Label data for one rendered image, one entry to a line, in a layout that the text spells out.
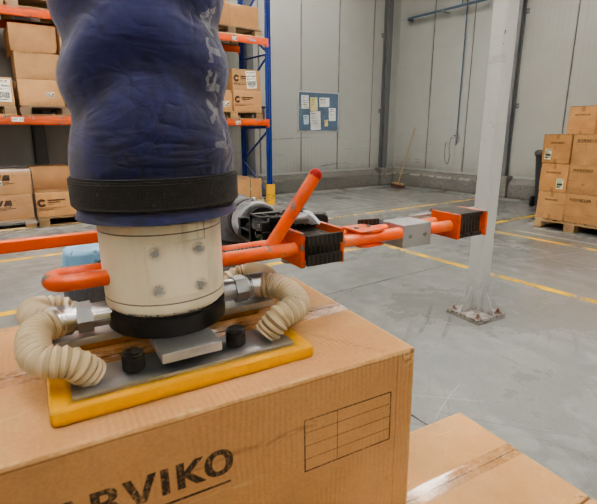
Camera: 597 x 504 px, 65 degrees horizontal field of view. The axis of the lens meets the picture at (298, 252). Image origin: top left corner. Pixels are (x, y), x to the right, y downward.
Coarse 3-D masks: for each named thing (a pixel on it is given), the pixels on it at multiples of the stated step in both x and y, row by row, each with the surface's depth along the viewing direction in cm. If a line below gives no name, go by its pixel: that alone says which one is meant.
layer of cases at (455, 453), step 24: (432, 432) 134; (456, 432) 134; (480, 432) 134; (432, 456) 125; (456, 456) 125; (480, 456) 125; (504, 456) 125; (408, 480) 116; (432, 480) 116; (456, 480) 116; (480, 480) 116; (504, 480) 116; (528, 480) 116; (552, 480) 116
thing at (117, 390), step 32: (128, 352) 59; (224, 352) 64; (256, 352) 64; (288, 352) 65; (64, 384) 57; (128, 384) 56; (160, 384) 57; (192, 384) 59; (64, 416) 52; (96, 416) 54
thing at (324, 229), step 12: (300, 228) 83; (312, 228) 83; (324, 228) 82; (336, 228) 79; (288, 240) 78; (300, 240) 74; (312, 240) 74; (324, 240) 76; (336, 240) 77; (300, 252) 75; (312, 252) 76; (324, 252) 77; (336, 252) 77; (300, 264) 76; (312, 264) 75
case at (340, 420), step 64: (256, 320) 80; (320, 320) 80; (0, 384) 61; (256, 384) 60; (320, 384) 63; (384, 384) 69; (0, 448) 49; (64, 448) 49; (128, 448) 52; (192, 448) 56; (256, 448) 60; (320, 448) 65; (384, 448) 72
